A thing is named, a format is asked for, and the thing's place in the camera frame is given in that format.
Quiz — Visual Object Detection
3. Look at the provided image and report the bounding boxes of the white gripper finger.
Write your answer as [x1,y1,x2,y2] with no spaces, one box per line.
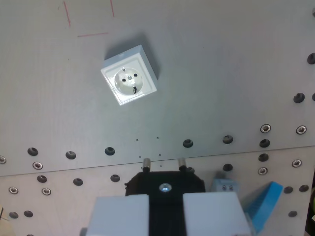
[86,194,150,236]
[182,191,252,236]

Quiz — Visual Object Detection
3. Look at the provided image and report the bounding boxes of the black two-pin power plug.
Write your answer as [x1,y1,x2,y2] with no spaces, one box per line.
[124,158,206,236]

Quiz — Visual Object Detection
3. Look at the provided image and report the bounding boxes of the light blue small connector block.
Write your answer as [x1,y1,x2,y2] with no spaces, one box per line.
[211,177,240,194]

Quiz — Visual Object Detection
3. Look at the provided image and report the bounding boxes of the blue ribbed plastic part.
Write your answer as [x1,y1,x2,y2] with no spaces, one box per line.
[242,181,284,233]

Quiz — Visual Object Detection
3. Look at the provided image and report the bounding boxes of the dark object with yellow part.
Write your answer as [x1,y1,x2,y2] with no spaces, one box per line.
[304,169,315,236]

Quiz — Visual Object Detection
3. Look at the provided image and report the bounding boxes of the white wall power socket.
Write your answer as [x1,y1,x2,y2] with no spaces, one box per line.
[100,44,158,106]

